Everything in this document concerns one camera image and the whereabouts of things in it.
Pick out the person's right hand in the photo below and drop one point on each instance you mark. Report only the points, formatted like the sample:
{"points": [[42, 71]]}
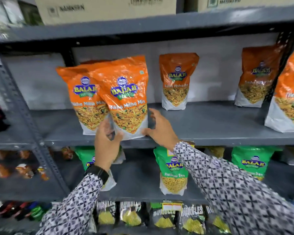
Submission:
{"points": [[164, 132]]}

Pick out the person's left hand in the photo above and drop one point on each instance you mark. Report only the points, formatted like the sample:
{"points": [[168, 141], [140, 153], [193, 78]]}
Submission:
{"points": [[105, 149]]}

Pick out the person's left fingers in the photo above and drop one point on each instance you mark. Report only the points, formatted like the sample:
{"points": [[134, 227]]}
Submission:
{"points": [[104, 130]]}

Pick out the person's right thumb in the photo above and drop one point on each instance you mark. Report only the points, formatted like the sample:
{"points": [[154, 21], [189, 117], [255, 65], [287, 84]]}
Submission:
{"points": [[148, 132]]}

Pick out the orange snack mix packet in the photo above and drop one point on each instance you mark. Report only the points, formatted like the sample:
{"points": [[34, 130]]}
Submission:
{"points": [[258, 78], [177, 80], [84, 95], [290, 100], [125, 95]]}

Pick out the person's right forearm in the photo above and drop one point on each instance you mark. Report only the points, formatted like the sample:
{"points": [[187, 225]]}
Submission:
{"points": [[235, 193]]}

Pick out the person's left forearm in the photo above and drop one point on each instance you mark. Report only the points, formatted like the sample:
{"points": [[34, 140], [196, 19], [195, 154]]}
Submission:
{"points": [[73, 208]]}

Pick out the green snack packet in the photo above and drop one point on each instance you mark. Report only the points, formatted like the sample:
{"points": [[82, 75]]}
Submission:
{"points": [[253, 161], [172, 173], [87, 156]]}

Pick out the black wrist watch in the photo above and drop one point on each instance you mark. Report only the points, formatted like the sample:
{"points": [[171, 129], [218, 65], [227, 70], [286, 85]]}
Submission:
{"points": [[98, 173]]}

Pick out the grey metal shelf rack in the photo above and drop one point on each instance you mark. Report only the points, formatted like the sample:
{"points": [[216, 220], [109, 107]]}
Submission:
{"points": [[210, 124]]}

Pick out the yellow snack packet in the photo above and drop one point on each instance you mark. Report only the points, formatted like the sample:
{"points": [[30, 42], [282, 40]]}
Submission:
{"points": [[216, 151]]}

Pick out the yellow red price tag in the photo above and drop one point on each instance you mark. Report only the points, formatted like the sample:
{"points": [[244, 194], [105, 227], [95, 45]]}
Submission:
{"points": [[172, 207]]}

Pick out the black chips packet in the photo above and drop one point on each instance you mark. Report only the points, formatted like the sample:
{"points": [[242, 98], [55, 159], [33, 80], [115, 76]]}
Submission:
{"points": [[130, 214], [163, 219], [192, 221], [219, 221], [106, 214]]}

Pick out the row of small orange packets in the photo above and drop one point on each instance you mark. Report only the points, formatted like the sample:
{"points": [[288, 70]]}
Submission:
{"points": [[22, 168]]}

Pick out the row of colourful small packets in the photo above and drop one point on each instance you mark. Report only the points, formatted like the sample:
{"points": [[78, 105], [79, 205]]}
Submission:
{"points": [[22, 209]]}

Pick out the brown cardboard box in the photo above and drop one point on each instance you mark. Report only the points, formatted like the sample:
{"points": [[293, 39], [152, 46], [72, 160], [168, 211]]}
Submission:
{"points": [[250, 3], [105, 9]]}

